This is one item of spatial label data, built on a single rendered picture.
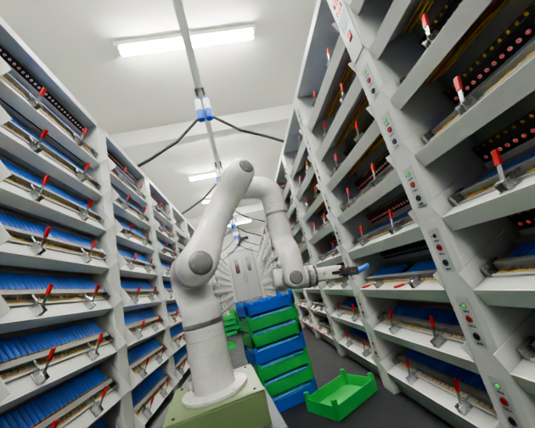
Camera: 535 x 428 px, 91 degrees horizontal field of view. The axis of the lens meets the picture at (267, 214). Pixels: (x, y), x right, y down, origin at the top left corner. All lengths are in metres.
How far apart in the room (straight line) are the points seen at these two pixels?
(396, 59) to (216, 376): 1.11
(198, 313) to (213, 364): 0.14
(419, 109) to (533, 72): 0.36
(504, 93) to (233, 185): 0.73
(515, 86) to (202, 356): 0.93
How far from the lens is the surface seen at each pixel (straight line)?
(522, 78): 0.69
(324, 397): 1.65
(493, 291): 0.81
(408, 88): 0.90
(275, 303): 1.56
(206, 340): 0.85
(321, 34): 1.52
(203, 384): 0.88
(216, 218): 0.91
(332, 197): 1.50
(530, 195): 0.70
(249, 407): 0.84
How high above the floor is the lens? 0.62
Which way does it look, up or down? 15 degrees up
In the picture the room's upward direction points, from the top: 15 degrees counter-clockwise
